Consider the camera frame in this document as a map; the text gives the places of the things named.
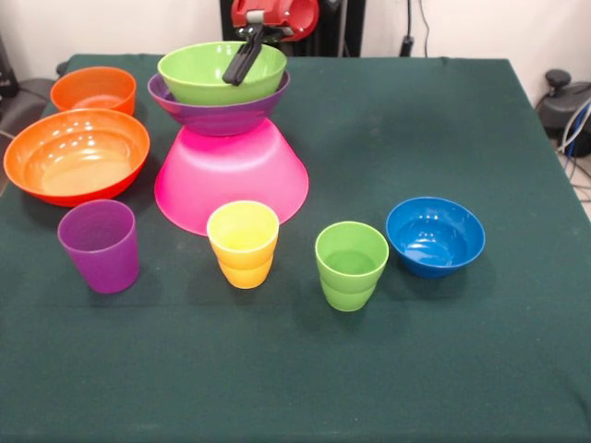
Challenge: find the green bowl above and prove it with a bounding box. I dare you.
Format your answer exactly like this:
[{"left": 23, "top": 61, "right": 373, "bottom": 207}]
[{"left": 156, "top": 41, "right": 288, "bottom": 106}]

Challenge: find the blue bowl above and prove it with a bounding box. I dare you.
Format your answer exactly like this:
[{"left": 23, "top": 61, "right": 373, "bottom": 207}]
[{"left": 385, "top": 196, "right": 487, "bottom": 279}]

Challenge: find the black wall cable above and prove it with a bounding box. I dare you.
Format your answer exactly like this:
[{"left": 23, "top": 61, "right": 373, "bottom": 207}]
[{"left": 400, "top": 0, "right": 431, "bottom": 59}]

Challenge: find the green cup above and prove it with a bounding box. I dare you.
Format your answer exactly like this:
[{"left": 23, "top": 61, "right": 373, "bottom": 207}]
[{"left": 314, "top": 221, "right": 390, "bottom": 313}]

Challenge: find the purple bowl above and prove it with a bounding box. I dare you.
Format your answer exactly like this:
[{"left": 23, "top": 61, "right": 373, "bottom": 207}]
[{"left": 147, "top": 68, "right": 291, "bottom": 138}]

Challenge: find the small orange bowl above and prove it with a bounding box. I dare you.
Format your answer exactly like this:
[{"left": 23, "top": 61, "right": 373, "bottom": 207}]
[{"left": 50, "top": 66, "right": 138, "bottom": 116}]

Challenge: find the dark green tablecloth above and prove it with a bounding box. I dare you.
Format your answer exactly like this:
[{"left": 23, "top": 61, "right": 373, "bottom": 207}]
[{"left": 0, "top": 54, "right": 591, "bottom": 443}]

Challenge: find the large orange bowl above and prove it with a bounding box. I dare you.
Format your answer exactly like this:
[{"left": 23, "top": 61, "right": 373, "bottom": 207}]
[{"left": 3, "top": 108, "right": 151, "bottom": 208}]

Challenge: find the large pink bowl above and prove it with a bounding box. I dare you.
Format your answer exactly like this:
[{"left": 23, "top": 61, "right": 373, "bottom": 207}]
[{"left": 153, "top": 118, "right": 310, "bottom": 237}]

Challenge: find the purple cup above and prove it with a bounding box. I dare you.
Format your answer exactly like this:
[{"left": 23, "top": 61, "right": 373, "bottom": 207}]
[{"left": 56, "top": 198, "right": 141, "bottom": 294}]

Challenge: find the yellow cup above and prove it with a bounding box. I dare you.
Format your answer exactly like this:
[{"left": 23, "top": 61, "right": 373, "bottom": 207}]
[{"left": 206, "top": 200, "right": 280, "bottom": 290}]

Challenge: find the tangle of cables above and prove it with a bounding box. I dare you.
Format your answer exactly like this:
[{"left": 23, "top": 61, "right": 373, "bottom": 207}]
[{"left": 556, "top": 101, "right": 591, "bottom": 204}]

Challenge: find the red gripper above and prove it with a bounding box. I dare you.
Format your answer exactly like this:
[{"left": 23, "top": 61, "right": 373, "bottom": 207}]
[{"left": 222, "top": 0, "right": 320, "bottom": 88}]

